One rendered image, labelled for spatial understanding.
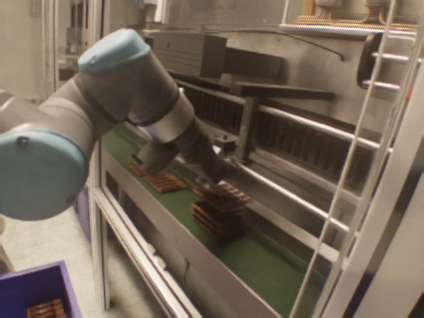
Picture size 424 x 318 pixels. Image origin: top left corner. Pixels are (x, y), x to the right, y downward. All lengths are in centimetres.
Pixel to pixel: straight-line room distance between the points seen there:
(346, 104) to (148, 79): 54
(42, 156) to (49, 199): 4
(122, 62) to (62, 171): 17
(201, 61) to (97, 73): 35
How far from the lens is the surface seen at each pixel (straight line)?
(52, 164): 26
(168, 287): 62
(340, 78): 80
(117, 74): 38
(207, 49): 69
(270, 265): 56
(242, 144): 59
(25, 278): 94
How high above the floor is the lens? 105
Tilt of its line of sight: 21 degrees down
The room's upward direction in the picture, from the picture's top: 9 degrees clockwise
